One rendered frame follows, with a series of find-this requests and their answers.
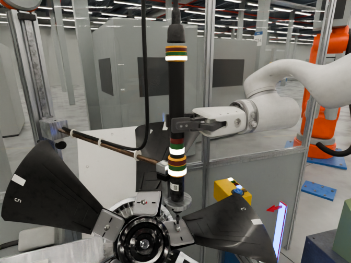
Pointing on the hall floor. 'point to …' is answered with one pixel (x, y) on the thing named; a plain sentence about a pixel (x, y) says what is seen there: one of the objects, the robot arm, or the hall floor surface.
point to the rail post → (220, 256)
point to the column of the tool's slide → (21, 49)
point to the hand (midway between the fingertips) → (177, 122)
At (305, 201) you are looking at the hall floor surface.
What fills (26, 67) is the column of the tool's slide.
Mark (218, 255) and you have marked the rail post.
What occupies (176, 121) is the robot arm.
